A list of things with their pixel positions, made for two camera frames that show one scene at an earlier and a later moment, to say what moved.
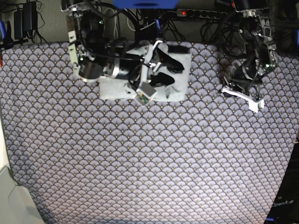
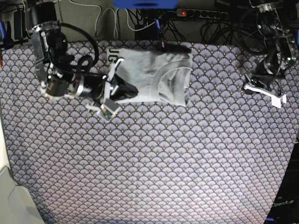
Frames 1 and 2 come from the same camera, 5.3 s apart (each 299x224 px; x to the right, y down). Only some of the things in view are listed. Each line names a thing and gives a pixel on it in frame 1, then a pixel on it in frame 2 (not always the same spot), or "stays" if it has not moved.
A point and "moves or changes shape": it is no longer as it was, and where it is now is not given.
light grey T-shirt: (123, 88) moves or changes shape
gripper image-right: (247, 72) -> (267, 73)
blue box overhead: (146, 4) stays
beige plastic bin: (16, 205) stays
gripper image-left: (131, 66) -> (94, 86)
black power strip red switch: (200, 13) stays
